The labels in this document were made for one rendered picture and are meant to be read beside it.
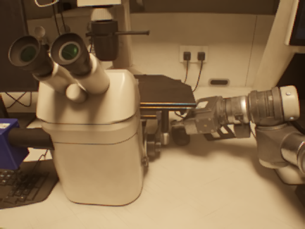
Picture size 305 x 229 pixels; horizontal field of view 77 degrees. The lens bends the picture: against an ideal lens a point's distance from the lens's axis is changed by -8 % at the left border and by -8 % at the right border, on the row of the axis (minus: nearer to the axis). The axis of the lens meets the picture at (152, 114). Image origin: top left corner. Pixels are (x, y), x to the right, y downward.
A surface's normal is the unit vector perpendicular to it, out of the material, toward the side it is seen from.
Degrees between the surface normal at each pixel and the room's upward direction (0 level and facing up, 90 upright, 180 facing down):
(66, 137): 90
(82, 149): 91
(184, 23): 90
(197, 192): 0
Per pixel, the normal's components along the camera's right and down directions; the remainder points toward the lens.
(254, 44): -0.06, 0.48
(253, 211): -0.02, -0.88
